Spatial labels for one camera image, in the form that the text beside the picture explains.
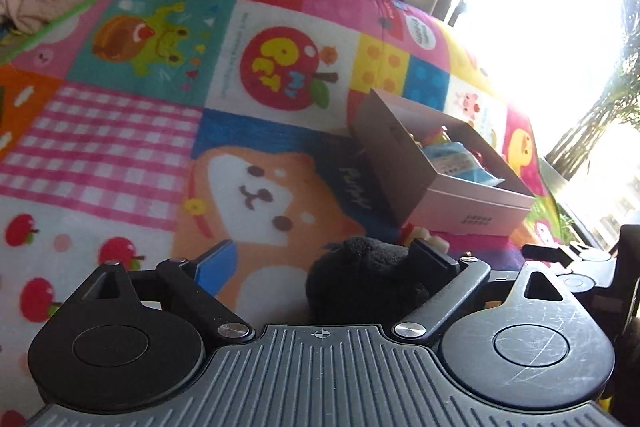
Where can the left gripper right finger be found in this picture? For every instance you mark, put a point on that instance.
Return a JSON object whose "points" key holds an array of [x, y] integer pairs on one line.
{"points": [[452, 285]]}

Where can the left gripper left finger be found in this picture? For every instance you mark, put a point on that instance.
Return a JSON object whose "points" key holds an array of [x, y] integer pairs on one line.
{"points": [[191, 288]]}

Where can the red cartoon keychain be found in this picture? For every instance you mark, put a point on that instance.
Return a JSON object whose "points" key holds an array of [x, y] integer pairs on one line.
{"points": [[411, 232]]}

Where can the black plush toy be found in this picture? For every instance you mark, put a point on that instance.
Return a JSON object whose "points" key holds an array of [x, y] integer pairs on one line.
{"points": [[363, 281]]}

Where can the blue tissue pack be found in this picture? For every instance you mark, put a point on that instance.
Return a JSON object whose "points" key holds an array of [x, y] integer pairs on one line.
{"points": [[453, 159]]}

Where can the red cartoon figure toy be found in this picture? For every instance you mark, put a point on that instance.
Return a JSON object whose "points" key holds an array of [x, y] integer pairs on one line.
{"points": [[435, 138]]}

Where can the pink cardboard box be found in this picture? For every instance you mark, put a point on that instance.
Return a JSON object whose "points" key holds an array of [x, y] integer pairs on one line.
{"points": [[387, 127]]}

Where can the colourful cartoon play mat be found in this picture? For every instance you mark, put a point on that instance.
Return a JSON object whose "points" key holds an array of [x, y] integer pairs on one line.
{"points": [[138, 130]]}

